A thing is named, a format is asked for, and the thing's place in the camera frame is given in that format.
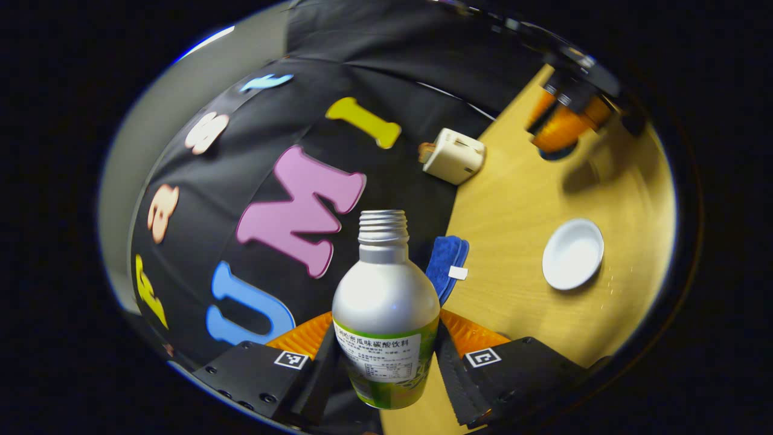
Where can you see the black backdrop cloth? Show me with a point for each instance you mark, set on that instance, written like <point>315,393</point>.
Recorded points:
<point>290,127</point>

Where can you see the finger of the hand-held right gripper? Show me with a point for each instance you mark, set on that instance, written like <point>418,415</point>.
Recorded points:
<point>570,127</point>
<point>542,112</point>

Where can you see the cream white toaster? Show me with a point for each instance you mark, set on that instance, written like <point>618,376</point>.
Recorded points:
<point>456,158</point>

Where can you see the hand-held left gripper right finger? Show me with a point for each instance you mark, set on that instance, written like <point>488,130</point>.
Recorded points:
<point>453,380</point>

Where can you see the silver and green water bottle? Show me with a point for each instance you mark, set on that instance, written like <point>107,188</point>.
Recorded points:
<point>386,290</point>

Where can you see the brown bread slice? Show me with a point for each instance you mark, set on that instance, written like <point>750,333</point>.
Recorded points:
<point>426,152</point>

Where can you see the blue folded towel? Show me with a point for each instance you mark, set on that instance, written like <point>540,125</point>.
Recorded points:
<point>444,260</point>

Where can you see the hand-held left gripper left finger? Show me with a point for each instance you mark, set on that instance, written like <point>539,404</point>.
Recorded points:
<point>319,374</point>

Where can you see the teal and white teacup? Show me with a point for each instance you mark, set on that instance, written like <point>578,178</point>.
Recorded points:
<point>572,254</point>

